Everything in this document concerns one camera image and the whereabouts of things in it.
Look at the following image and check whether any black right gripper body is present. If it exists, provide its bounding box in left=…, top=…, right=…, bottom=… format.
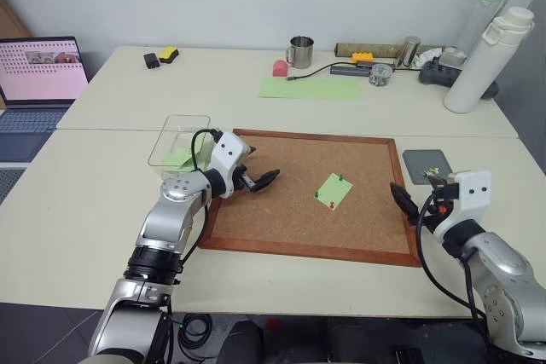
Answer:
left=428, top=178, right=461, bottom=217

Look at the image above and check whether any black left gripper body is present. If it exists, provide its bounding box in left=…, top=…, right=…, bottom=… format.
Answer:
left=232, top=164, right=258, bottom=194

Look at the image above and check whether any wood-framed cork board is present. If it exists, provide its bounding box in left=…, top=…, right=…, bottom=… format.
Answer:
left=199, top=128, right=423, bottom=269

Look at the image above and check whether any green paper note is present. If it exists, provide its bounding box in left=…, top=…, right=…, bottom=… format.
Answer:
left=313, top=172, right=355, bottom=212

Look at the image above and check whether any clear glass jar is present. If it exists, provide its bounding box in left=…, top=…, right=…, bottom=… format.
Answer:
left=368, top=63, right=395, bottom=89

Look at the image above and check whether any yellow black sponge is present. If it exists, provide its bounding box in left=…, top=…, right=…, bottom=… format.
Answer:
left=157, top=45, right=182, bottom=64

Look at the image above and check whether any grey flat tray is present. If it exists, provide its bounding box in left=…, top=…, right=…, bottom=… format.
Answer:
left=401, top=148, right=456, bottom=187

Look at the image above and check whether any clear plastic tray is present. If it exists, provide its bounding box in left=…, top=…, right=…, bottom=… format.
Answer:
left=147, top=114, right=215, bottom=170

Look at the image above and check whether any large green paper sheet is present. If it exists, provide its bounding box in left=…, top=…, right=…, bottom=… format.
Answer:
left=258, top=77, right=363, bottom=101

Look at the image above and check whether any black game controller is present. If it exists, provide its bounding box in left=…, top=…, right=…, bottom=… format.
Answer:
left=417, top=56, right=464, bottom=86

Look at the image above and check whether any steel mug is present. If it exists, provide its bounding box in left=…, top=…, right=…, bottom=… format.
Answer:
left=284, top=36, right=316, bottom=70

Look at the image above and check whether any tall white bottle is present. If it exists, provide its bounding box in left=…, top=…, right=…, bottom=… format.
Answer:
left=443, top=6, right=536, bottom=115

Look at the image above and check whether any crumpled white cloth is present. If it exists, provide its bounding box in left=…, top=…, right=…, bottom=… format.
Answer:
left=415, top=49, right=443, bottom=68

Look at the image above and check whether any small grey lidded jar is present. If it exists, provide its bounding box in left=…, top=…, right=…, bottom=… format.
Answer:
left=439, top=45, right=467, bottom=68

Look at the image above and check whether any black flat hub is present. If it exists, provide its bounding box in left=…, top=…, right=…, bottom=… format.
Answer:
left=329, top=64, right=373, bottom=79

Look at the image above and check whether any steel tumbler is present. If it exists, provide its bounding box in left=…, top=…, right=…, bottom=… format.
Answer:
left=396, top=36, right=421, bottom=69

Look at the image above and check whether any long brown bar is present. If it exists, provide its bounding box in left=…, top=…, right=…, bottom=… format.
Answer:
left=334, top=42, right=445, bottom=59

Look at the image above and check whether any clear bottle green lid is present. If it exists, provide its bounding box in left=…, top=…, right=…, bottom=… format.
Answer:
left=462, top=0, right=517, bottom=59

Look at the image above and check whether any open laptop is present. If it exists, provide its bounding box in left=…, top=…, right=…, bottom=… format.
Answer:
left=0, top=36, right=90, bottom=165

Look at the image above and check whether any brown cardboard sheet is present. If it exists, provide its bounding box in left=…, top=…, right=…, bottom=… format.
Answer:
left=0, top=0, right=32, bottom=41

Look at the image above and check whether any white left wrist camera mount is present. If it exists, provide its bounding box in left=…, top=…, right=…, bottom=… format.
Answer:
left=207, top=130, right=251, bottom=178

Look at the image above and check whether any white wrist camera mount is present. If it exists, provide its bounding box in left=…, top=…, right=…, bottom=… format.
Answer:
left=207, top=130, right=251, bottom=178
left=444, top=170, right=493, bottom=231

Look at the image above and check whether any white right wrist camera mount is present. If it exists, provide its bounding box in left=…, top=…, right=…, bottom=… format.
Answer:
left=444, top=170, right=493, bottom=231

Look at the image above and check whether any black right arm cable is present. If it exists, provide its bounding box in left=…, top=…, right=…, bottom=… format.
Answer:
left=415, top=191, right=496, bottom=342

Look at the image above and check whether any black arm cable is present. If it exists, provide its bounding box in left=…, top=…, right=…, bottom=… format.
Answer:
left=415, top=191, right=496, bottom=342
left=180, top=128, right=219, bottom=274

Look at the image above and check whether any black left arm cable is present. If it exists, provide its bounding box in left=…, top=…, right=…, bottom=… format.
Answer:
left=180, top=128, right=219, bottom=274

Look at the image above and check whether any black usb cable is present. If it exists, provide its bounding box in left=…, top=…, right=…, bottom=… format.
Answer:
left=286, top=62, right=356, bottom=82

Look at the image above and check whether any coiled black cable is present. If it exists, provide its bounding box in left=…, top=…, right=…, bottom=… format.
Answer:
left=176, top=312, right=213, bottom=355

